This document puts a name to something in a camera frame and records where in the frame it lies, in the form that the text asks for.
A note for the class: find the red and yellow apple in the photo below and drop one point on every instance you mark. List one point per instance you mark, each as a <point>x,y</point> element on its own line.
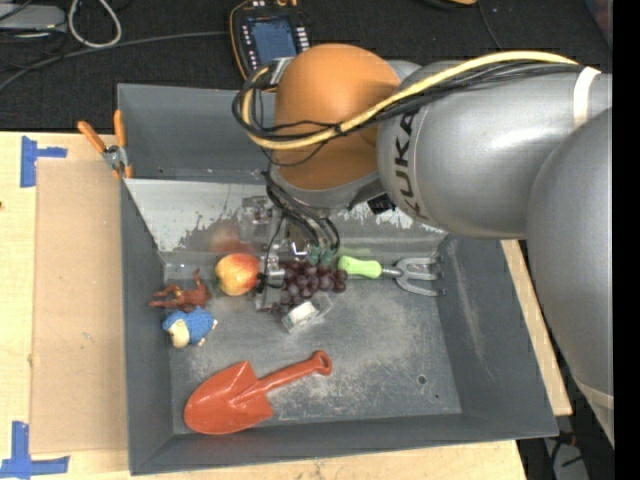
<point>236,274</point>

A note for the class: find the blue and cream toy animal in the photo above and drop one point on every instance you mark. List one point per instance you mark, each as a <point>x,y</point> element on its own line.
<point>192,324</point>

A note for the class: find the dark purple toy grapes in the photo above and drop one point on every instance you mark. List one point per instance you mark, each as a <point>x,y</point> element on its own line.
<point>312,282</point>

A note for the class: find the grey metal bin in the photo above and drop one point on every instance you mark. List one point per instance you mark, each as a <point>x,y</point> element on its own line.
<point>380,358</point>

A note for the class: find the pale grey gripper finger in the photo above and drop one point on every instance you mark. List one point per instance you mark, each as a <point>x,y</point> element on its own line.
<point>271,288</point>

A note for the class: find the red-brown toy animal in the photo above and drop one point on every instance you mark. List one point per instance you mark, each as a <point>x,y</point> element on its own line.
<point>187,296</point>

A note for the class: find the red plastic shovel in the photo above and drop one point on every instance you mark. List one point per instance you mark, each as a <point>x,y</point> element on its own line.
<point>232,398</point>

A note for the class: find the brown cardboard board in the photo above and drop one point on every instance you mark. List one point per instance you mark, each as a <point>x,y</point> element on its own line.
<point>75,308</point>

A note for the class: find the clear plastic cup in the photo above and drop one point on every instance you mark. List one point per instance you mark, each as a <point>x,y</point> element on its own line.
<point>303,314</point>

